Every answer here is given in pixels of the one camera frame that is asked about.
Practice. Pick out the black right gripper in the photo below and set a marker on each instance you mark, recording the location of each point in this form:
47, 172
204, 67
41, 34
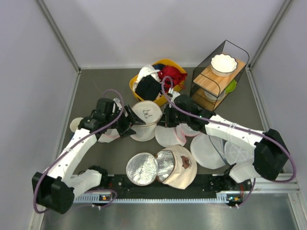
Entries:
165, 120

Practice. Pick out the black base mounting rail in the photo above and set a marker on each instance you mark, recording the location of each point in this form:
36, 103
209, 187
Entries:
203, 186

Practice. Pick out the black bra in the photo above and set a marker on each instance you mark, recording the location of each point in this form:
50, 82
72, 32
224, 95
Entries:
148, 88

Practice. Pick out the red bra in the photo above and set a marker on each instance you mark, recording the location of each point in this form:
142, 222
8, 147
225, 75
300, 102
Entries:
176, 76

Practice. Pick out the pink trimmed bag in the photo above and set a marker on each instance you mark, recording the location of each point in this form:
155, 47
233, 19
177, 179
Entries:
109, 136
166, 136

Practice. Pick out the white bra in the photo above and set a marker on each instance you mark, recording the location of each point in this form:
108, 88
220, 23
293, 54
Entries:
145, 71

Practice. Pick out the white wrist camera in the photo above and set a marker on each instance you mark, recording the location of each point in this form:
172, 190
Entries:
172, 94
117, 106

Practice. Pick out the green plastic bowl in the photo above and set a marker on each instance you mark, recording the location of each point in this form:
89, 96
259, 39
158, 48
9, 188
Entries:
231, 87

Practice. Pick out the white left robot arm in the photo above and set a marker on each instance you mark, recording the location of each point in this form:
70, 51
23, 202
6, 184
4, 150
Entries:
55, 188

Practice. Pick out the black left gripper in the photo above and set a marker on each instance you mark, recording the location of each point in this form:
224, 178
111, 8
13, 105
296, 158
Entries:
124, 130

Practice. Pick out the beige foil lined bear bag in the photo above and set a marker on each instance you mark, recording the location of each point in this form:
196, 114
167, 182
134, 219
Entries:
173, 166

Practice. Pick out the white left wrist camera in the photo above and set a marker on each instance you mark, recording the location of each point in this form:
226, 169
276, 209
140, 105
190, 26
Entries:
117, 106

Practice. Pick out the black wire shelf rack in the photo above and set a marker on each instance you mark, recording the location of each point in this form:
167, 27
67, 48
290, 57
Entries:
204, 79

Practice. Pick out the grey trimmed white mesh bag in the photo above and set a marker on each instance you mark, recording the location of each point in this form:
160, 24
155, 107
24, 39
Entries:
213, 152

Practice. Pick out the pink trimmed bag centre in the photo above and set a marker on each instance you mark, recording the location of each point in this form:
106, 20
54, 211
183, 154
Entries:
166, 136

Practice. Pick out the pink trimmed bag left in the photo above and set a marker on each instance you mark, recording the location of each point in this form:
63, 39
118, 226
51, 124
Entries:
109, 136

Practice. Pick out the beige mesh bag with glasses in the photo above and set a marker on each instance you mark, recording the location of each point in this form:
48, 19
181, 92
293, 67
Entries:
150, 113

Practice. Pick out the yellow plastic basket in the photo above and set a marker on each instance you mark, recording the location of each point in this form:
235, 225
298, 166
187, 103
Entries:
161, 100

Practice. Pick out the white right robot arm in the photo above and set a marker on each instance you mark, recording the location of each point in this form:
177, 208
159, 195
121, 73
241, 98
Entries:
268, 150

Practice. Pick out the white scalloped bowl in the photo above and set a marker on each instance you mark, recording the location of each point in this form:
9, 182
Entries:
223, 65

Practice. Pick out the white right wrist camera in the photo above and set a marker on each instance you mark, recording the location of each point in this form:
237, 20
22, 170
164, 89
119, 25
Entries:
172, 94

